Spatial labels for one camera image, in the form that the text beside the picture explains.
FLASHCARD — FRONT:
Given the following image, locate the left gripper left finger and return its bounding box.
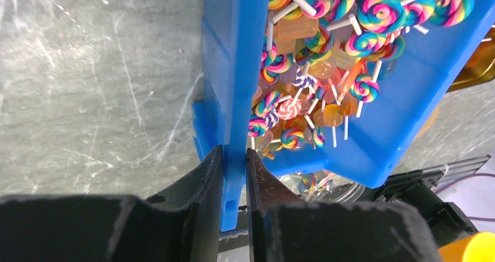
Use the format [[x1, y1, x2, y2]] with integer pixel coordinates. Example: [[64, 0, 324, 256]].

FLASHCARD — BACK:
[[1, 146, 223, 261]]

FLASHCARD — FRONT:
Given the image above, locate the clear glass jar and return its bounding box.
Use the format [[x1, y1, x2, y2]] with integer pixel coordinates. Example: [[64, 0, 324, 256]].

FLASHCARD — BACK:
[[278, 170, 365, 202]]

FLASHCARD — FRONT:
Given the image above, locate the orange plastic scoop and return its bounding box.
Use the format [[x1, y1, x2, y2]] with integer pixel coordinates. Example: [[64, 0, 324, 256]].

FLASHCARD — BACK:
[[438, 232, 494, 262]]

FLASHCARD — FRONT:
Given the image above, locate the blue plastic candy bin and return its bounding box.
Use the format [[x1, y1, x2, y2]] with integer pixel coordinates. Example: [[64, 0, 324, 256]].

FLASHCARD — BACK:
[[193, 0, 494, 231]]

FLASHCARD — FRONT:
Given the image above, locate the gold square candy tin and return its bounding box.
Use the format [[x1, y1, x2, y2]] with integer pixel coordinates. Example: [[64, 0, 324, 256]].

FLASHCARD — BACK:
[[448, 25, 494, 92]]

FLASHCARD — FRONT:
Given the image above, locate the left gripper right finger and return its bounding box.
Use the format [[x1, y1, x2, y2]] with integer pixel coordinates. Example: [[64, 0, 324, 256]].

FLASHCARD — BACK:
[[246, 149, 441, 261]]

